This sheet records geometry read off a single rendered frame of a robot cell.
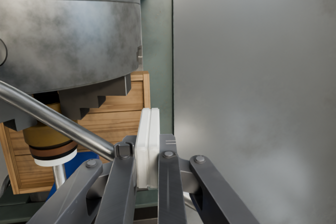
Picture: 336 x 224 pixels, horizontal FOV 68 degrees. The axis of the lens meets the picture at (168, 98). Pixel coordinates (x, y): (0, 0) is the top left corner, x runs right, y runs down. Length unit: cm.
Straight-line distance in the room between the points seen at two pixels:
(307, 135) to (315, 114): 17
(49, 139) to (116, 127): 27
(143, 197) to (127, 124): 23
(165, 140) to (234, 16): 146
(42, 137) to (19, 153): 32
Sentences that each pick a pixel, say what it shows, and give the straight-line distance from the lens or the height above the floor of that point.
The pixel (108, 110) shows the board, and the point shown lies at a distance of 64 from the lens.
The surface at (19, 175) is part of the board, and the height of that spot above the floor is 89.
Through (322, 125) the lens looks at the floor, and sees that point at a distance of 216.
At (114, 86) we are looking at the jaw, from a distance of 38.
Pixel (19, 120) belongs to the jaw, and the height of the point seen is 113.
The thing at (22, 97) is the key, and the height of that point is 130.
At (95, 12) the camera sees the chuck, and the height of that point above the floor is 120.
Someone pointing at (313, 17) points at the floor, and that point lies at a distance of 188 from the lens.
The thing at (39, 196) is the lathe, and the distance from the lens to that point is 83.
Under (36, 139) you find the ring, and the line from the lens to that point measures 43.
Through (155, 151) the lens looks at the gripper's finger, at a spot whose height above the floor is 135.
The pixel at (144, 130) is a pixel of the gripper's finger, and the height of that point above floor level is 133.
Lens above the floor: 149
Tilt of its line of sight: 70 degrees down
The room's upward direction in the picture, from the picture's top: 154 degrees clockwise
